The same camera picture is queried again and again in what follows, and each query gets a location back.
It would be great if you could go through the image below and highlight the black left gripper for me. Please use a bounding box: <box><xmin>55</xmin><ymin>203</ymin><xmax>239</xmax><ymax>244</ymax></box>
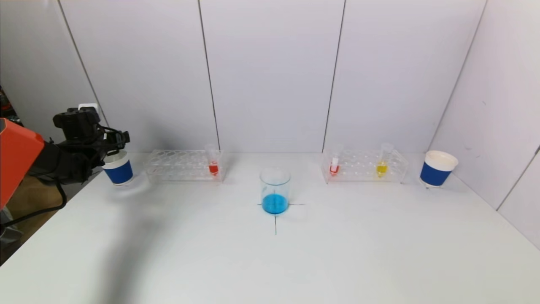
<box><xmin>98</xmin><ymin>130</ymin><xmax>130</xmax><ymax>156</ymax></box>

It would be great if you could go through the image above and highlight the clear acrylic test tube rack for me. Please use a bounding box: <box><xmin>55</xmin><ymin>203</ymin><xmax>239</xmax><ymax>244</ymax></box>
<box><xmin>143</xmin><ymin>149</ymin><xmax>225</xmax><ymax>183</ymax></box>
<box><xmin>320</xmin><ymin>149</ymin><xmax>408</xmax><ymax>184</ymax></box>

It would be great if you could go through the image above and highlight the red pigment test tube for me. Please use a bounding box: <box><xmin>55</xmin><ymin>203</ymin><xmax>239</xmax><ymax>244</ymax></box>
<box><xmin>205</xmin><ymin>144</ymin><xmax>221</xmax><ymax>176</ymax></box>

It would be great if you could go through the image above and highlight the clear glass beaker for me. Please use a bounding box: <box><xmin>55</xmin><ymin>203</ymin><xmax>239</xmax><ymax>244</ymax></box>
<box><xmin>259</xmin><ymin>168</ymin><xmax>291</xmax><ymax>215</ymax></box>

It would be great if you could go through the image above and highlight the red pigment tube white label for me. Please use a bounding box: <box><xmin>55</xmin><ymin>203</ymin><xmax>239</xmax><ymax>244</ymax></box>
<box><xmin>329</xmin><ymin>145</ymin><xmax>343</xmax><ymax>176</ymax></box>

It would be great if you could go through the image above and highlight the yellow pigment test tube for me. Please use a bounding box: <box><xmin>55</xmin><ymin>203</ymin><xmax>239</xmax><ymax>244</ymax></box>
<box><xmin>375</xmin><ymin>143</ymin><xmax>393</xmax><ymax>178</ymax></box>

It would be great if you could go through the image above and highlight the blue white paper cup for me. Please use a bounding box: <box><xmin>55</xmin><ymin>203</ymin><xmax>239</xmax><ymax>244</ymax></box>
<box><xmin>101</xmin><ymin>150</ymin><xmax>135</xmax><ymax>187</ymax></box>
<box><xmin>418</xmin><ymin>150</ymin><xmax>458</xmax><ymax>188</ymax></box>

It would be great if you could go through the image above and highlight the dark background equipment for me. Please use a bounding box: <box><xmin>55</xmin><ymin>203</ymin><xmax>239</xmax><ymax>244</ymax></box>
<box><xmin>0</xmin><ymin>84</ymin><xmax>22</xmax><ymax>124</ymax></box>

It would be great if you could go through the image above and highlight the grey plastic bag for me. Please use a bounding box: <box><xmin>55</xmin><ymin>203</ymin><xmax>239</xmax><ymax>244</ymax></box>
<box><xmin>0</xmin><ymin>211</ymin><xmax>24</xmax><ymax>254</ymax></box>

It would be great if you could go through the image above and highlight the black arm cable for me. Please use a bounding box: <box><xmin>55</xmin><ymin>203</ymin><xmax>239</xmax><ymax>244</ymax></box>
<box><xmin>0</xmin><ymin>182</ymin><xmax>68</xmax><ymax>229</ymax></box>

